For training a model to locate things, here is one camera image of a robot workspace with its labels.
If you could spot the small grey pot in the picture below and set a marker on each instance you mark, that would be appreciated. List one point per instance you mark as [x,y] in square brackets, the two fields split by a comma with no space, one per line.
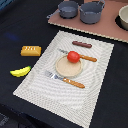
[66,9]

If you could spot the large grey pot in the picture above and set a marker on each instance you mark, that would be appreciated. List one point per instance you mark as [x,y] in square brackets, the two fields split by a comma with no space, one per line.
[90,12]

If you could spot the yellow toy banana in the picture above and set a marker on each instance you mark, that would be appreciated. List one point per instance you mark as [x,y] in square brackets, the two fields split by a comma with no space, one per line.
[20,72]

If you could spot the red toy tomato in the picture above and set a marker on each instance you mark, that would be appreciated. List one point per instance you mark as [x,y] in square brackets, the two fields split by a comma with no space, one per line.
[73,56]

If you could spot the knife with orange handle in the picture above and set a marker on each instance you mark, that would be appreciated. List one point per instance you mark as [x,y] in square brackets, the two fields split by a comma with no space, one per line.
[81,56]

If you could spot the beige bowl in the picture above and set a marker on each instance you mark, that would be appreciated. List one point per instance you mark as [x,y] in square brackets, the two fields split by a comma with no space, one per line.
[123,14]

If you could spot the brown wooden board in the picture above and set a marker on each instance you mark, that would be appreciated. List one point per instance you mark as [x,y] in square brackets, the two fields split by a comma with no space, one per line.
[106,27]

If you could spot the beige woven placemat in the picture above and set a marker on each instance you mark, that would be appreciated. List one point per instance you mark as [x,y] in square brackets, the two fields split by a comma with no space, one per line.
[65,100]

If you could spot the fork with orange handle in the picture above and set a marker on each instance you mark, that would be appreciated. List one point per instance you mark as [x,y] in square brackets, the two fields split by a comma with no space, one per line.
[54,76]

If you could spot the brown toy sausage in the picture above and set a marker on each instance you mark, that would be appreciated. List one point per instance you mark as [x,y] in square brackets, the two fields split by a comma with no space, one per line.
[81,44]

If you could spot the orange toy bread loaf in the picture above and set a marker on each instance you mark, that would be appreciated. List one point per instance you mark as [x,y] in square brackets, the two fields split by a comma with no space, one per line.
[31,51]

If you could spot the round wooden plate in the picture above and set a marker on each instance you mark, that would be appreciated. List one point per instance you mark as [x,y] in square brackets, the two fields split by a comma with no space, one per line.
[66,68]

